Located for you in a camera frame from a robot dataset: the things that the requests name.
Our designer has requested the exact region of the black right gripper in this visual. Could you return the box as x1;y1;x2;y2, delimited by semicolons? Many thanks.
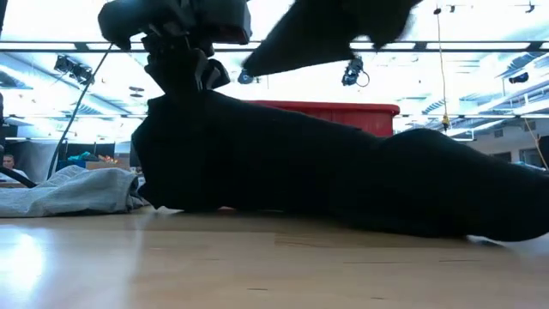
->
242;0;424;78

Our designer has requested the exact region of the person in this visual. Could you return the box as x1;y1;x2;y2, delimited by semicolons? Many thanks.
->
1;154;29;182

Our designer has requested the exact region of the grey Reebok t-shirt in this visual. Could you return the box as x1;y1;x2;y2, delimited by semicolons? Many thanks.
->
0;165;147;219

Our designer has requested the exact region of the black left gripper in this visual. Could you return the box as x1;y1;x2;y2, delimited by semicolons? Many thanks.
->
97;0;232;96

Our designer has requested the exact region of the black ceiling camera with cable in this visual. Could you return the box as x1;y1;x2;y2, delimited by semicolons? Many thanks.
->
341;55;371;88

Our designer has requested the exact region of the black overhead frame bar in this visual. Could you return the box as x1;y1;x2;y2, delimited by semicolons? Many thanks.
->
0;40;549;54

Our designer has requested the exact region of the red plastic laundry bin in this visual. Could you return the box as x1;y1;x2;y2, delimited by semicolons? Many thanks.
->
248;100;401;138

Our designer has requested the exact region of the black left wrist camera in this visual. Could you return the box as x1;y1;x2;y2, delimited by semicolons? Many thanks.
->
190;0;253;45

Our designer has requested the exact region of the blue storage box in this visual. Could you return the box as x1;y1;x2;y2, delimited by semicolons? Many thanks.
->
57;160;87;173

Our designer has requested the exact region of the black garment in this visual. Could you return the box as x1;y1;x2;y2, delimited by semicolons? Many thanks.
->
130;89;549;242

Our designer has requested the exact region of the teal crumpled item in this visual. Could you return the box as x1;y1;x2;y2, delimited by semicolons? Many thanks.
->
67;150;98;163

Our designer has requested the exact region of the thick black cable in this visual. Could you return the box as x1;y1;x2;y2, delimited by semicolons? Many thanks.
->
45;42;115;181

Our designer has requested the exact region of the black ceiling camera cluster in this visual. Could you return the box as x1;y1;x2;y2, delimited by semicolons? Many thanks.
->
53;54;96;87

